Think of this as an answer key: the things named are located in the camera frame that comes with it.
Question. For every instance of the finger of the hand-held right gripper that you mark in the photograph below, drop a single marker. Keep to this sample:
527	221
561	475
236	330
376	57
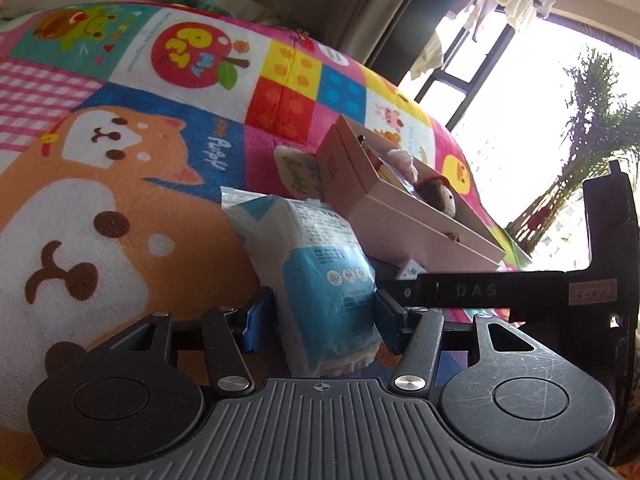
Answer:
412	291

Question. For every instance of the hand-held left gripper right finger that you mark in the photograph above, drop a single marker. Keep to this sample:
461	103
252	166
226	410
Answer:
391	322

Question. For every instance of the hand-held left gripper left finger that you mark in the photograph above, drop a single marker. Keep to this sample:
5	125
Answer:
256	320

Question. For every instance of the pink cardboard box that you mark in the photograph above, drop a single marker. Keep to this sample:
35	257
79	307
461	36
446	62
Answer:
400	220

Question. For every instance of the blue white tissue packet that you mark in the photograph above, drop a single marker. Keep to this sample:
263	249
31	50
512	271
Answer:
325	280

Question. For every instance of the brown plush toy red hat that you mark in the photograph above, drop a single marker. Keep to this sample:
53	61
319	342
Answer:
440	191

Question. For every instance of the pink plush toy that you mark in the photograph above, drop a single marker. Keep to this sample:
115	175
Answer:
400	160

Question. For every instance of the white triangular object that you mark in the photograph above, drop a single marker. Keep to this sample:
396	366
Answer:
407	271

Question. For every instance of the tall potted plant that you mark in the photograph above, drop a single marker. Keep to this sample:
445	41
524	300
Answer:
585	140

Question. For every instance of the white lettered plush cushion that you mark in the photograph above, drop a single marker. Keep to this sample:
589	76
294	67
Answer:
297	175

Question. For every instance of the colourful cartoon play mat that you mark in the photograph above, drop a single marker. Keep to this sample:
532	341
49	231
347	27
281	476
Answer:
150	160

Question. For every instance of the hanging beige cloth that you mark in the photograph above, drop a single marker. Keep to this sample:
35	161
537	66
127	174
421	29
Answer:
429	56

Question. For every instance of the brown curtain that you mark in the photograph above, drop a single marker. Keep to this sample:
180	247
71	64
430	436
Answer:
390	10

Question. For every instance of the black window frame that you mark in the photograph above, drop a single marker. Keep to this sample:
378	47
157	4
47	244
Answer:
465	75

